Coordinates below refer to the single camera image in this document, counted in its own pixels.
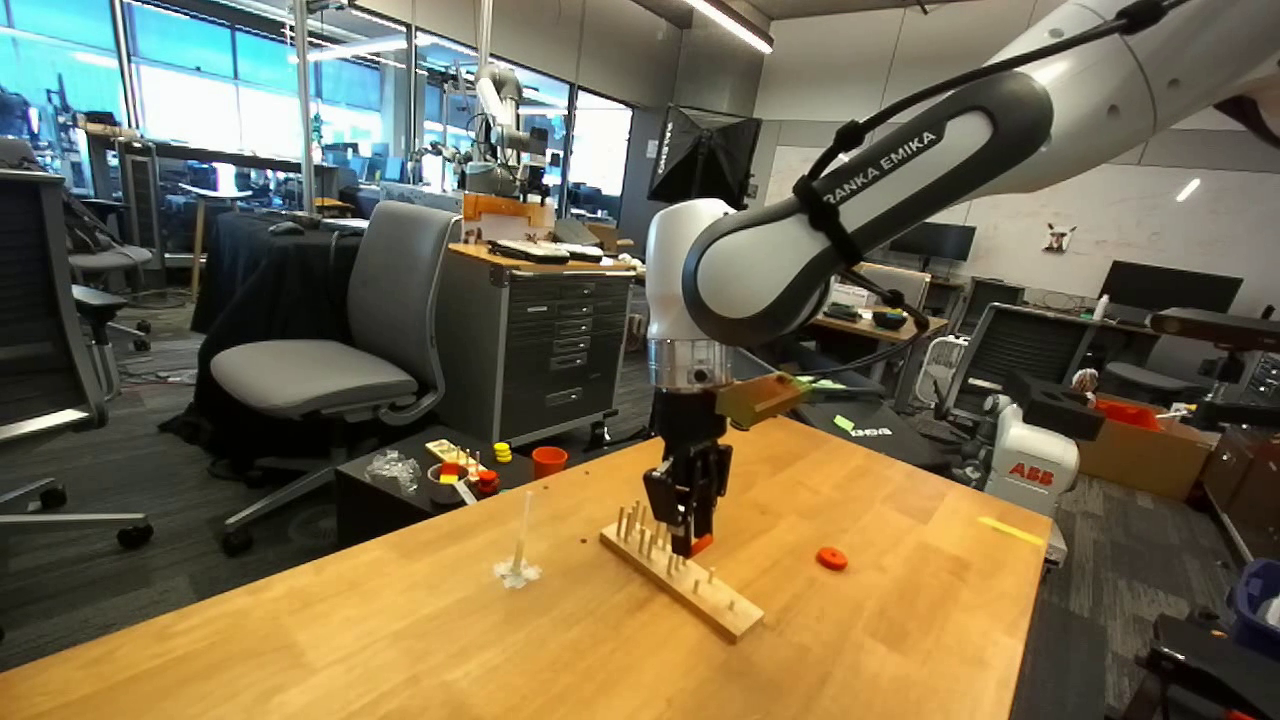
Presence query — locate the black mesh office chair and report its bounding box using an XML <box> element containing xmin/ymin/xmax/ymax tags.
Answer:
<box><xmin>0</xmin><ymin>166</ymin><xmax>159</xmax><ymax>556</ymax></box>

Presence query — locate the dark keyboard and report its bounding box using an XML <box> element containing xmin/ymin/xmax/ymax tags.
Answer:
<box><xmin>483</xmin><ymin>232</ymin><xmax>613</xmax><ymax>268</ymax></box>

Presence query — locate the cardboard box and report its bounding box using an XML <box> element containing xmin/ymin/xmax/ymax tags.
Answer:
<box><xmin>1076</xmin><ymin>415</ymin><xmax>1222</xmax><ymax>505</ymax></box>

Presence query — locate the dark monitor back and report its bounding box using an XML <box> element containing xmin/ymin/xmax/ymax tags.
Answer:
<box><xmin>951</xmin><ymin>300</ymin><xmax>1114</xmax><ymax>403</ymax></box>

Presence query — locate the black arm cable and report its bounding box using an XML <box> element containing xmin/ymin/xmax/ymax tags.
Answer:
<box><xmin>787</xmin><ymin>0</ymin><xmax>1186</xmax><ymax>265</ymax></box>

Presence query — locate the orange wooden box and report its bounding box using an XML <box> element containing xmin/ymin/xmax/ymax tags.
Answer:
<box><xmin>462</xmin><ymin>189</ymin><xmax>560</xmax><ymax>248</ymax></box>

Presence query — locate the low black table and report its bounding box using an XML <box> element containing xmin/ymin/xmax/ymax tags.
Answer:
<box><xmin>331</xmin><ymin>430</ymin><xmax>541</xmax><ymax>543</ymax></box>

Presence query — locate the wooden peg base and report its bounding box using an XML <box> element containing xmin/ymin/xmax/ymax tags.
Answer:
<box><xmin>597</xmin><ymin>495</ymin><xmax>769</xmax><ymax>644</ymax></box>

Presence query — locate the grey office chair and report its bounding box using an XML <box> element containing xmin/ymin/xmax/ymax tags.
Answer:
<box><xmin>203</xmin><ymin>198</ymin><xmax>464</xmax><ymax>559</ymax></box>

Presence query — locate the black monitor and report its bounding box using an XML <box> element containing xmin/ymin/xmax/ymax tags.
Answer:
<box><xmin>1102</xmin><ymin>255</ymin><xmax>1250</xmax><ymax>321</ymax></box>

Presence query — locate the red item on carton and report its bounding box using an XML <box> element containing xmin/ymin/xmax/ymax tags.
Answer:
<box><xmin>1094</xmin><ymin>393</ymin><xmax>1167</xmax><ymax>438</ymax></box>

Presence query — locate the red cup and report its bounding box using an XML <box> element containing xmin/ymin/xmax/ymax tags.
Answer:
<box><xmin>430</xmin><ymin>462</ymin><xmax>503</xmax><ymax>502</ymax></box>

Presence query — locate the clear plastic wrap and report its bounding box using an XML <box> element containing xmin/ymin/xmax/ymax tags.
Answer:
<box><xmin>360</xmin><ymin>450</ymin><xmax>423</xmax><ymax>492</ymax></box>

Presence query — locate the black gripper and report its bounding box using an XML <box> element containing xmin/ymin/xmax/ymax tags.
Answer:
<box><xmin>646</xmin><ymin>390</ymin><xmax>741</xmax><ymax>559</ymax></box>

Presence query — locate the yellow tape strip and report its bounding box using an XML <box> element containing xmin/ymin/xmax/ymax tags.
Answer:
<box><xmin>976</xmin><ymin>514</ymin><xmax>1053</xmax><ymax>553</ymax></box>

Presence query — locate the black floor equipment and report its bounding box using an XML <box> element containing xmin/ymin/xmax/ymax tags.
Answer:
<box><xmin>1139</xmin><ymin>613</ymin><xmax>1280</xmax><ymax>720</ymax></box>

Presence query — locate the black softbox light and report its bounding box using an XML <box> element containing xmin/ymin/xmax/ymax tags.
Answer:
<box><xmin>646</xmin><ymin>107</ymin><xmax>766</xmax><ymax>212</ymax></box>

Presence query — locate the beige packet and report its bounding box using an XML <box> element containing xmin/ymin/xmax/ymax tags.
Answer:
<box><xmin>422</xmin><ymin>438</ymin><xmax>494</xmax><ymax>472</ymax></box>

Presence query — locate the white ABB robot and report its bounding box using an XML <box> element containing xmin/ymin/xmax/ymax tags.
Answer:
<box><xmin>982</xmin><ymin>390</ymin><xmax>1085</xmax><ymax>521</ymax></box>

